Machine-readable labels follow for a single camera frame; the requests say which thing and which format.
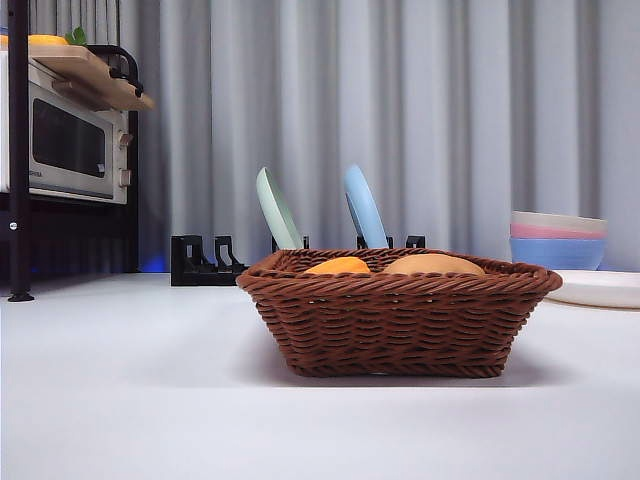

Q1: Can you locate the orange toy corn cob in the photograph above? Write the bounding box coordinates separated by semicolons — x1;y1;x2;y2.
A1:
303;256;372;275

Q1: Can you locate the brown wicker basket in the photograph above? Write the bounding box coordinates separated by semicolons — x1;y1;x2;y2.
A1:
235;247;564;379

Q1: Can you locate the tan toy potato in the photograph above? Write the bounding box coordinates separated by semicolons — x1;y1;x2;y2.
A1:
382;253;486;277

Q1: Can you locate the pale green plate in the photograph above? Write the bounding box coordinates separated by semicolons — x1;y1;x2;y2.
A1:
255;166;305;251

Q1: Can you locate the light blue plate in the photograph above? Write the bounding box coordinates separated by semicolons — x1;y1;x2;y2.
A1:
342;164;390;250

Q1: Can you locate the black dish rack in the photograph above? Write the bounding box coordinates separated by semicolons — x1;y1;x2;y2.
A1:
169;233;426;287

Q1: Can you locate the grey curtain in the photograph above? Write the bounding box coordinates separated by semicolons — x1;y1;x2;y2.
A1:
0;0;640;275

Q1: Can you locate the pink bowl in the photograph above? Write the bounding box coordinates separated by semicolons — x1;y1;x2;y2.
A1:
510;222;608;241

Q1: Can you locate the blue bowl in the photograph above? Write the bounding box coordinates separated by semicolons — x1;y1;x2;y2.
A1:
509;237;607;273

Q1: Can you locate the cream bowl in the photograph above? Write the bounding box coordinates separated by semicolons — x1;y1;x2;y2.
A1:
510;210;609;234

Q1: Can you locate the cream microwave oven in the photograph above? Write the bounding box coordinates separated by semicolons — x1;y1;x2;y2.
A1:
0;49;132;206

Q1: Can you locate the cream white plate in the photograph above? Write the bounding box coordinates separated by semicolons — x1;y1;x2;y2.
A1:
542;270;640;310

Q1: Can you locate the wooden cutting board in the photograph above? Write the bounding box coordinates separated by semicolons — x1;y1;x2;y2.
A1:
24;43;155;112

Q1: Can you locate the yellow toy food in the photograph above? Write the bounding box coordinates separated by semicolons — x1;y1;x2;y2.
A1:
0;33;69;47

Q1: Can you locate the black metal shelf frame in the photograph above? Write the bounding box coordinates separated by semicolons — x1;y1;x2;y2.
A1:
0;0;140;304

